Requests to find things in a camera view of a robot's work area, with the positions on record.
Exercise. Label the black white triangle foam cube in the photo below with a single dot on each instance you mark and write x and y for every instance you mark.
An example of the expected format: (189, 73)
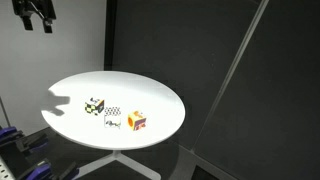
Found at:
(112, 117)

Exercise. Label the checkered fox foam cube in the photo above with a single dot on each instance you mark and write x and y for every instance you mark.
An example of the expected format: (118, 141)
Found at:
(94, 106)

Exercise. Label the white table base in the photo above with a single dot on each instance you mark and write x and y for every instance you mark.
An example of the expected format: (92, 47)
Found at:
(116, 158)

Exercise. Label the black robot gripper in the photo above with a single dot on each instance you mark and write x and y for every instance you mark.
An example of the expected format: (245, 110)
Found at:
(33, 6)

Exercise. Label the orange circle foam cube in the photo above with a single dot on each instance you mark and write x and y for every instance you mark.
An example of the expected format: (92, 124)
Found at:
(136, 120)

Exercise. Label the purple black spring clamp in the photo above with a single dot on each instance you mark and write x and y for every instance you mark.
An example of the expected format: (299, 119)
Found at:
(40, 170)
(33, 142)

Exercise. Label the black vertical wall post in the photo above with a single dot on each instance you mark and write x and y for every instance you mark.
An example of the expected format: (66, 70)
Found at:
(110, 33)

